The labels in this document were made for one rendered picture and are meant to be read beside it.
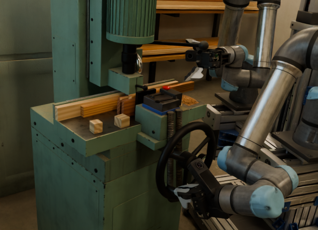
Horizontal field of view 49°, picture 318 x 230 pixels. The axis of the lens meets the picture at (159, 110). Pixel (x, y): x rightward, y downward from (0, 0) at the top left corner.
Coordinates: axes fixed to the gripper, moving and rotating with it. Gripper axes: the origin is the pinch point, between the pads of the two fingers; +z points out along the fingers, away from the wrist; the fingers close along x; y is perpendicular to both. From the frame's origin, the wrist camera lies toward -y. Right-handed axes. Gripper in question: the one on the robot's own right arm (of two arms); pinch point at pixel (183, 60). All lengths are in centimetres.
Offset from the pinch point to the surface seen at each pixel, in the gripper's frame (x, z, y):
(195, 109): 21.4, -11.0, -2.0
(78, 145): 24.7, 41.5, -6.7
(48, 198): 67, 33, -50
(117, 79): 8.3, 15.7, -19.6
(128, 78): 6.9, 15.8, -12.6
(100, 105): 16.3, 25.5, -17.0
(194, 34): 18, -261, -217
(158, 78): 72, -210, -230
